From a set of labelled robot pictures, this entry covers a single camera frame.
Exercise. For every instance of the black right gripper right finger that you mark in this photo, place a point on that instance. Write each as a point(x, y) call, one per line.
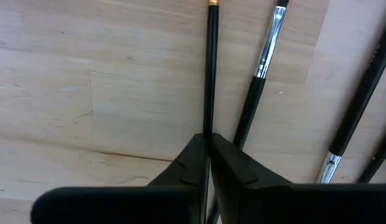
point(305, 208)

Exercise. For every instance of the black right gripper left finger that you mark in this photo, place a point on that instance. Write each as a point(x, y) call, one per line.
point(118, 208)

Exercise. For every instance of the black paint brush gold ferrule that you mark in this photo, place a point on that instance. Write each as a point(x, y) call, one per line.
point(211, 77)

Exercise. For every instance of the black paint brush silver ferrule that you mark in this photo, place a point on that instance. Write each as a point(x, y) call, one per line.
point(249, 109)
point(358, 102)

